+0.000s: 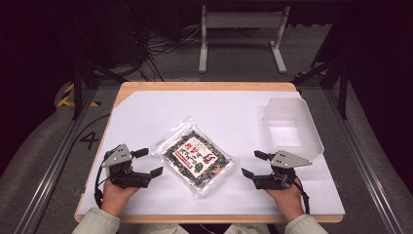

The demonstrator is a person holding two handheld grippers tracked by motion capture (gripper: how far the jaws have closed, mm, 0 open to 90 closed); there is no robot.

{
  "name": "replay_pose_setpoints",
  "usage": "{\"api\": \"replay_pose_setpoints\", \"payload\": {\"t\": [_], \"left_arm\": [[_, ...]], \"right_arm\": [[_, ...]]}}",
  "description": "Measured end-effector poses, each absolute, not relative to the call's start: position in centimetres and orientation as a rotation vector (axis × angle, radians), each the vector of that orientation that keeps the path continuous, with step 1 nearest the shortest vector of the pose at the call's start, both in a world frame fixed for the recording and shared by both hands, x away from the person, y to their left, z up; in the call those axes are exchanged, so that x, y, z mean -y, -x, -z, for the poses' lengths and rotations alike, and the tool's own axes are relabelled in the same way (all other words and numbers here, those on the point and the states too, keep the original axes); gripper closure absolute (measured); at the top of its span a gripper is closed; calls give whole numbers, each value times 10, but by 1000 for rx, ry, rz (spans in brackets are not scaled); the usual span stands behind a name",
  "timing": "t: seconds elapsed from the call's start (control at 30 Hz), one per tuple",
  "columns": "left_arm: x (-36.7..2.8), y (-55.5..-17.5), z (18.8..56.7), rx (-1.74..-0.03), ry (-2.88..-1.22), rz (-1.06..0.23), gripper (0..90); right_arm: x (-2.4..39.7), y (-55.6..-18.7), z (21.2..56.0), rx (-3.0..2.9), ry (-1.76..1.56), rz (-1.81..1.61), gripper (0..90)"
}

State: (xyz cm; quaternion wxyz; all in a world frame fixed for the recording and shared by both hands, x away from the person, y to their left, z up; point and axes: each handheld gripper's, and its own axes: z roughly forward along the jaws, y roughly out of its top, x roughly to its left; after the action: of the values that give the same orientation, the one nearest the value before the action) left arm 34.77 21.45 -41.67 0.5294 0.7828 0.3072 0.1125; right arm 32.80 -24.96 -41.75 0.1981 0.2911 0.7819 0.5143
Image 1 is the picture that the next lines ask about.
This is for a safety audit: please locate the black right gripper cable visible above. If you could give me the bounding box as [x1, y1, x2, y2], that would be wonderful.
[292, 176, 312, 215]

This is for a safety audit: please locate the aluminium rail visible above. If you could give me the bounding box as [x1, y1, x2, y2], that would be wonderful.
[13, 87, 98, 234]
[323, 87, 404, 234]

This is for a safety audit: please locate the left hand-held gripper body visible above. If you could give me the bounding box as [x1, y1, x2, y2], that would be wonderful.
[101, 144, 154, 190]

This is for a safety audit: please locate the yellow black hazard tape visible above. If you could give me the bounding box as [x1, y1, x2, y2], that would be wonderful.
[56, 83, 100, 108]

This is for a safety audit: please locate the clear seaweed snack packet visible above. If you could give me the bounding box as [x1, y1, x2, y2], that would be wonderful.
[151, 117, 239, 200]

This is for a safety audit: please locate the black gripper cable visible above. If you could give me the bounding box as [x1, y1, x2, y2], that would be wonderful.
[94, 161, 110, 209]
[292, 176, 312, 215]

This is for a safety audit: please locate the person's left hand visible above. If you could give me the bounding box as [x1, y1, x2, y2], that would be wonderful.
[100, 178, 141, 217]

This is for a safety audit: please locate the black metal stand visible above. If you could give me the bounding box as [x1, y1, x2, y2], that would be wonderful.
[291, 58, 353, 120]
[68, 58, 129, 122]

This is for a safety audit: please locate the person's right hand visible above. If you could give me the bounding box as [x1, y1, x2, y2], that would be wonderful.
[264, 186, 307, 223]

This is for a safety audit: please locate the bundle of black cables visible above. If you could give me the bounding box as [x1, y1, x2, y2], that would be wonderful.
[126, 5, 203, 83]

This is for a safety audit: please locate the white metal stand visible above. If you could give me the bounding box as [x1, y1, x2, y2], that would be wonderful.
[198, 5, 291, 74]

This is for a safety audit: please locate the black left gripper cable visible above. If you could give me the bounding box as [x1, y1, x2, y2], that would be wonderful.
[94, 161, 110, 209]

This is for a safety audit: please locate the white table sheet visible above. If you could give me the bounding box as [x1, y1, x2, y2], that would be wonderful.
[77, 90, 346, 216]

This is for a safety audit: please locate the translucent plastic container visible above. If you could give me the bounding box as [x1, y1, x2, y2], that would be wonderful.
[263, 97, 325, 161]

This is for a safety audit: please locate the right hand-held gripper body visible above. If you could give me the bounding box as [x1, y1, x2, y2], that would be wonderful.
[252, 149, 314, 191]

